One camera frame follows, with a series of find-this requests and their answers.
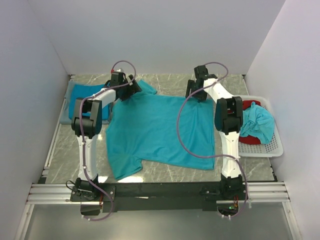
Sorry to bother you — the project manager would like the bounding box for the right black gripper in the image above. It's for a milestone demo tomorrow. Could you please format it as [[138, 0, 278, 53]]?
[[185, 80, 208, 103]]

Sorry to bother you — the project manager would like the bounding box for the teal t shirt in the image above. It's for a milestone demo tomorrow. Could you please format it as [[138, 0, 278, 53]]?
[[105, 80, 215, 180]]

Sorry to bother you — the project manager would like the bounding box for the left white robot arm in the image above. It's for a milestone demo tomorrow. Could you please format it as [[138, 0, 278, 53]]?
[[71, 70, 142, 201]]

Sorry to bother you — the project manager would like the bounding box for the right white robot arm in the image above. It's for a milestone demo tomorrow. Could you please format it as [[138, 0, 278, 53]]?
[[185, 64, 244, 200]]

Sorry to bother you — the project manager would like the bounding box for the folded blue t shirt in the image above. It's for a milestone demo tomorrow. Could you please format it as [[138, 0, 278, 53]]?
[[68, 83, 113, 123]]

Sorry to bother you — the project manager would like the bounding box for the light blue t shirt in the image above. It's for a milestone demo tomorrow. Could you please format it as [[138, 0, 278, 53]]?
[[255, 106, 275, 144]]

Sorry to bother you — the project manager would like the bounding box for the folded grey t shirt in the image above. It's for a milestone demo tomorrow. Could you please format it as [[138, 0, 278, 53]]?
[[59, 81, 104, 125]]

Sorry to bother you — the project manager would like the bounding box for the red t shirt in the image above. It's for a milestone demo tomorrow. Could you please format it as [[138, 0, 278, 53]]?
[[239, 100, 262, 145]]

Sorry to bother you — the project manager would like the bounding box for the white plastic basket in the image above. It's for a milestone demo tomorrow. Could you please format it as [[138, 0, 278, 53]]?
[[238, 95, 284, 158]]

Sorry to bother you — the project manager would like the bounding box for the black base beam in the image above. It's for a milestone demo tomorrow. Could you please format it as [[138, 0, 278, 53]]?
[[70, 179, 248, 216]]

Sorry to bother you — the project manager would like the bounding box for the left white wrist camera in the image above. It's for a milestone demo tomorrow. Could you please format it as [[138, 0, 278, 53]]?
[[116, 68, 125, 74]]

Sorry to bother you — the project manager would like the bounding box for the aluminium frame rail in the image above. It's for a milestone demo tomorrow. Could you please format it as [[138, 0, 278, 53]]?
[[13, 74, 291, 240]]

